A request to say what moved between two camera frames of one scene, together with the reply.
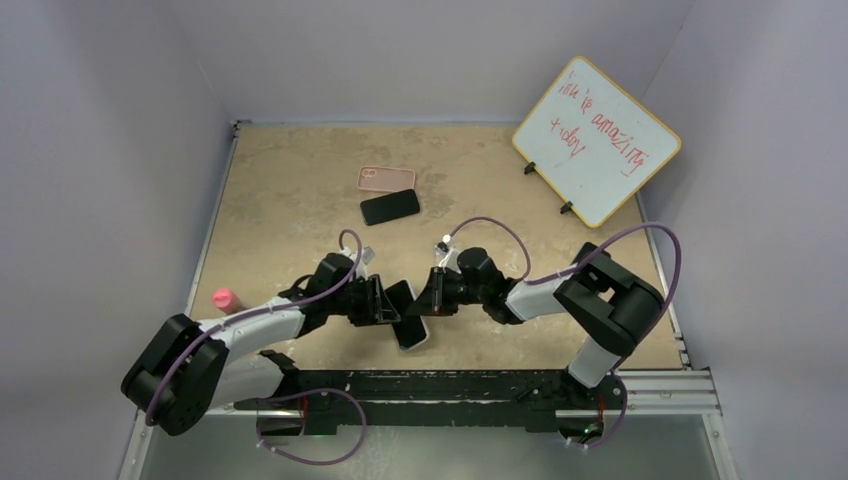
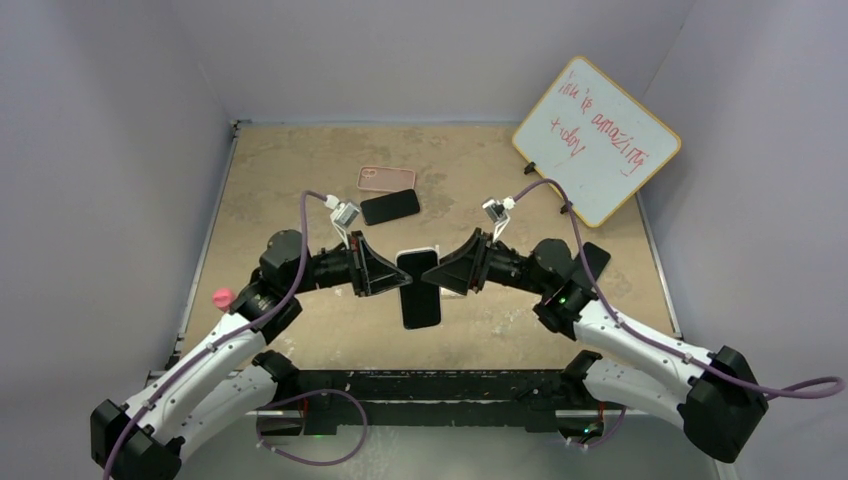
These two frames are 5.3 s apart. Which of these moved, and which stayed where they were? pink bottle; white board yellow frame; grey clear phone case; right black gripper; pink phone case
Moved: grey clear phone case; right black gripper
Stayed: pink phone case; white board yellow frame; pink bottle
